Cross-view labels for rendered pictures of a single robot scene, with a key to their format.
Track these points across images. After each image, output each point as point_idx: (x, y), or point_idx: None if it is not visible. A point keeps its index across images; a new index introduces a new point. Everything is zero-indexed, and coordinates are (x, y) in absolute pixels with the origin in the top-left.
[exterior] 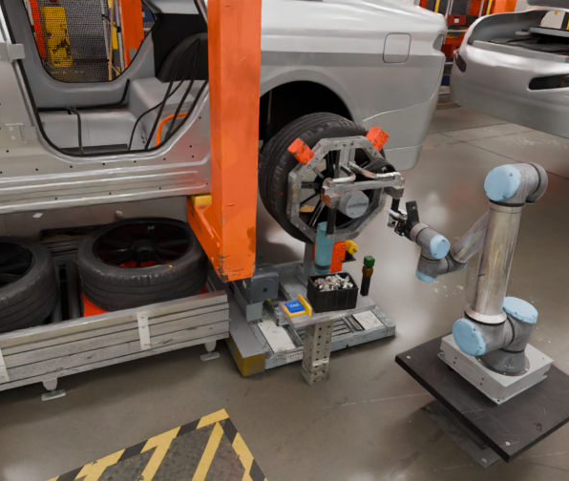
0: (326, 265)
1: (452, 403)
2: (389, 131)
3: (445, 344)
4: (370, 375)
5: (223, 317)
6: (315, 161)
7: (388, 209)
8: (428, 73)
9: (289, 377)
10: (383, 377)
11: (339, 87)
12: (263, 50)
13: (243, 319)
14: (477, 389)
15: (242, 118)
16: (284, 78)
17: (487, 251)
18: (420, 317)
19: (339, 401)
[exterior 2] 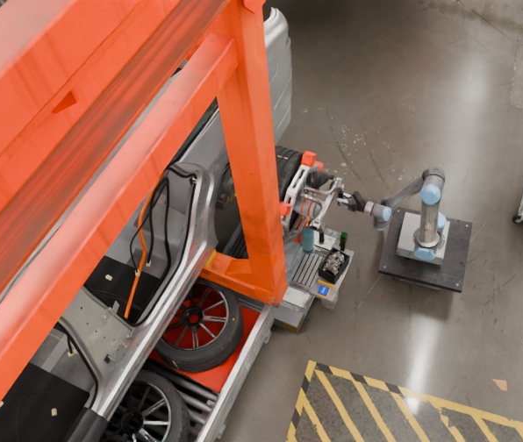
0: (313, 248)
1: (423, 280)
2: (278, 115)
3: (400, 249)
4: (354, 277)
5: (271, 316)
6: (292, 207)
7: (337, 198)
8: (288, 62)
9: (318, 313)
10: (361, 273)
11: None
12: (216, 156)
13: None
14: (426, 262)
15: (277, 239)
16: (228, 156)
17: (427, 221)
18: (343, 210)
19: (354, 307)
